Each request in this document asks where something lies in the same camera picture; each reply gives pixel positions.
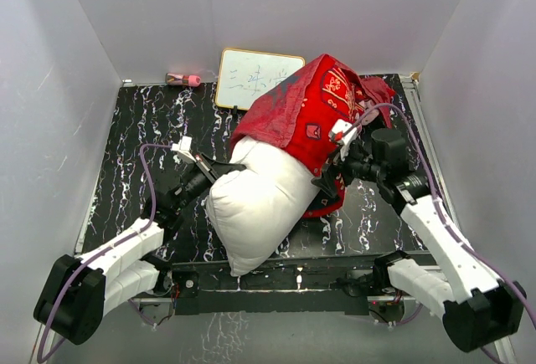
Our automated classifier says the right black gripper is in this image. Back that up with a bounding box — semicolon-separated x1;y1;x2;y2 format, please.
311;138;385;197

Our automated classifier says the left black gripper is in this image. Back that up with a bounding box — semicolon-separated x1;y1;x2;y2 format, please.
173;153;245;213

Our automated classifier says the white pillow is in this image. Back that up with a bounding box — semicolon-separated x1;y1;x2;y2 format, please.
206;136;319;277

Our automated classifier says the red patterned pillowcase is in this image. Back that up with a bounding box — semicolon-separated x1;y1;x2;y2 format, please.
230;54;394;218

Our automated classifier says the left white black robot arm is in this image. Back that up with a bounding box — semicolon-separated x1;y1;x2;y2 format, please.
33;154;245;345

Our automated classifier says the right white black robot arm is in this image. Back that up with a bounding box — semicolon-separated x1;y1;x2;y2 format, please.
312;120;525;352

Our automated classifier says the small yellow-framed whiteboard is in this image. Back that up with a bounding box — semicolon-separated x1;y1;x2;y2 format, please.
214;48;306;110

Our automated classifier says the pink whiteboard marker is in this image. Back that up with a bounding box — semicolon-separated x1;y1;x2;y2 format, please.
165;73;201;87

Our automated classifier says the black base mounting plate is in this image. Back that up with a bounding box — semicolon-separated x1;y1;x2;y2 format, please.
125;254;424;318

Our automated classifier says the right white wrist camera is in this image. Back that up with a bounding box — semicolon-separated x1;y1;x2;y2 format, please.
328;119;362;161

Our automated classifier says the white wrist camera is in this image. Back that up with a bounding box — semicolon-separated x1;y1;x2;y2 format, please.
171;136;197;165
328;119;362;161

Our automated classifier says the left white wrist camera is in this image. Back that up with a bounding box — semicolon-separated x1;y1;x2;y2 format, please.
171;136;197;165

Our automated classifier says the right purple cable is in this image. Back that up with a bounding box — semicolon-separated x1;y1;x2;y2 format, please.
347;102;536;364

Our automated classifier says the purple cable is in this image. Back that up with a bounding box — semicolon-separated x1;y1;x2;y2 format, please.
36;142;181;361
347;102;536;364

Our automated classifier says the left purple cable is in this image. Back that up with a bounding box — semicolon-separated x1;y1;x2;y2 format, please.
36;142;181;361

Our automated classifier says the aluminium frame rail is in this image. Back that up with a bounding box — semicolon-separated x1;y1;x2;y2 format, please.
28;73;518;364

